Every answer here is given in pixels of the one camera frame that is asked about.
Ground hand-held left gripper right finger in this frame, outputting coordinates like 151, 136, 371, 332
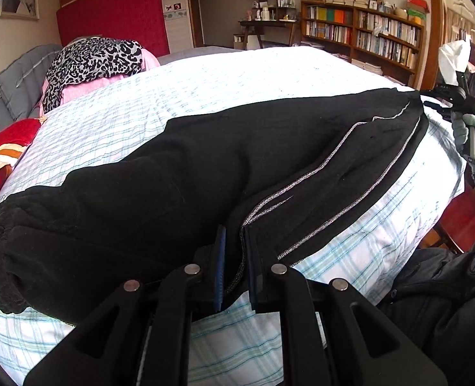
243, 229, 449, 386

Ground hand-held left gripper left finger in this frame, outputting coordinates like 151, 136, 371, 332
22, 225, 227, 386

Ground white slatted wardrobe door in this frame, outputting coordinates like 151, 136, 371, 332
159, 0, 196, 49

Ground white cloth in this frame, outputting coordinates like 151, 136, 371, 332
438, 40, 472, 87

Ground leopard print cloth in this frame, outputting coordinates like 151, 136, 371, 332
40, 37, 144, 113

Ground person's black jacket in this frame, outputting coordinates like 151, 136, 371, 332
378, 237, 475, 372

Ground dark wooden desk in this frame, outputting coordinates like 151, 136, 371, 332
237, 18, 300, 51

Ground dark red wooden furniture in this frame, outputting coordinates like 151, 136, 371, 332
434, 169, 475, 252

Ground grey padded headboard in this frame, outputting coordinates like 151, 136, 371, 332
0, 43, 63, 139

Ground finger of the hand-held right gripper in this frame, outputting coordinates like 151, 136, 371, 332
420, 90, 454, 120

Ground grey mattress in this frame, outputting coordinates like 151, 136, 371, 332
157, 46, 242, 65

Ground red patterned blanket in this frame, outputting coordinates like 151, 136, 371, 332
0, 117, 43, 154

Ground red padded wall panel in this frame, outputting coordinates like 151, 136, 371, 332
56, 0, 171, 58

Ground bed with plaid sheet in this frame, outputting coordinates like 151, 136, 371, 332
0, 46, 469, 386

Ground wooden bookshelf with books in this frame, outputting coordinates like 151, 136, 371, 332
300, 0, 431, 87

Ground pink bedding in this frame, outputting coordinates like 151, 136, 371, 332
40, 48, 161, 115

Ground black pants with silver stripes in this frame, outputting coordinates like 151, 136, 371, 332
0, 86, 429, 326

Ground wooden door frame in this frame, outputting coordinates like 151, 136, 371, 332
426, 0, 443, 89

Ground white box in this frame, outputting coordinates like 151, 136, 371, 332
233, 34, 262, 51

